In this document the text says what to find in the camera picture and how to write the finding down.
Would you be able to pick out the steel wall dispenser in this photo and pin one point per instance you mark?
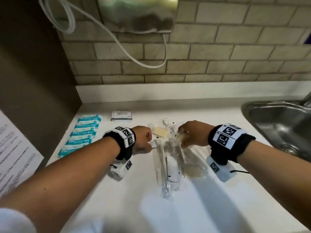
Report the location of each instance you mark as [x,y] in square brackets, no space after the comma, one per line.
[138,12]

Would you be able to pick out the person's right forearm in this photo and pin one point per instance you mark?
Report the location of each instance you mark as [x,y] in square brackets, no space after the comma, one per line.
[279,177]

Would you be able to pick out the person's left forearm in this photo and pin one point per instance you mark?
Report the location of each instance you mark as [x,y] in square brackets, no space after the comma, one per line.
[60,184]

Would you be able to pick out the row of teal wipe packets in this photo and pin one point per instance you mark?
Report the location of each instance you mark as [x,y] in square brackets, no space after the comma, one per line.
[82,132]

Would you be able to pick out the stack of white wipe sachets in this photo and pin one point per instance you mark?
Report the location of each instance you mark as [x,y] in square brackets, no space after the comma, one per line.
[122,115]

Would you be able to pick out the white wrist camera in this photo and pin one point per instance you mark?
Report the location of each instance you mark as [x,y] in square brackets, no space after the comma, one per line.
[222,172]
[121,169]

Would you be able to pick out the black wristband with marker tags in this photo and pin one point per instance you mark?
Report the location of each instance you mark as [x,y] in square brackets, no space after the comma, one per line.
[226,137]
[126,137]

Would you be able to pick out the steel sink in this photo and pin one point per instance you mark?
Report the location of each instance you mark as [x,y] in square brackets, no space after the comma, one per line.
[279,123]

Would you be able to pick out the person's left hand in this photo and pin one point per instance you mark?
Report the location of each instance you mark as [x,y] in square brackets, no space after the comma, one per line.
[142,138]

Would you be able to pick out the person's right hand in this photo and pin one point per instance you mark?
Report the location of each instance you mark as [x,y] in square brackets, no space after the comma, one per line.
[196,133]

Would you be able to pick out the white and purple poster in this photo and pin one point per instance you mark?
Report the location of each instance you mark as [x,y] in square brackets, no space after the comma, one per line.
[17,155]

